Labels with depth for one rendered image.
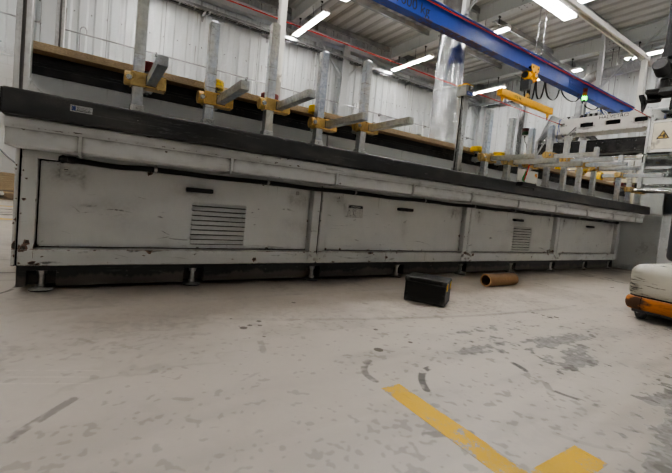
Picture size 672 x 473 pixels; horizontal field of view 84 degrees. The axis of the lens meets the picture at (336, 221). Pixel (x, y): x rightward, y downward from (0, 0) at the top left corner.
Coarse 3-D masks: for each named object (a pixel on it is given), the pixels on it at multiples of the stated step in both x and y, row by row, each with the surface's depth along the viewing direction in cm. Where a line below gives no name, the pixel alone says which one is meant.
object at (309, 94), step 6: (306, 90) 138; (312, 90) 137; (294, 96) 146; (300, 96) 141; (306, 96) 137; (312, 96) 137; (282, 102) 155; (288, 102) 150; (294, 102) 146; (300, 102) 145; (276, 108) 160; (282, 108) 158
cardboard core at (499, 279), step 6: (486, 276) 242; (492, 276) 237; (498, 276) 240; (504, 276) 243; (510, 276) 246; (516, 276) 250; (486, 282) 242; (492, 282) 235; (498, 282) 239; (504, 282) 242; (510, 282) 246; (516, 282) 250
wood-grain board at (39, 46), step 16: (48, 48) 131; (64, 48) 133; (96, 64) 140; (112, 64) 141; (128, 64) 144; (176, 80) 154; (192, 80) 157; (240, 96) 168; (256, 96) 172; (304, 112) 186; (432, 144) 241; (448, 144) 243
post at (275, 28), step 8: (272, 24) 158; (272, 32) 157; (272, 40) 157; (272, 48) 158; (272, 56) 158; (272, 64) 158; (272, 72) 159; (272, 80) 159; (272, 88) 159; (264, 96) 161; (272, 96) 160; (264, 112) 160; (272, 112) 160; (264, 120) 160; (272, 120) 161; (264, 128) 159
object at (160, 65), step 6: (156, 60) 111; (162, 60) 110; (168, 60) 111; (156, 66) 111; (162, 66) 111; (150, 72) 124; (156, 72) 117; (162, 72) 117; (150, 78) 125; (156, 78) 124; (150, 84) 132; (156, 84) 132; (144, 90) 142
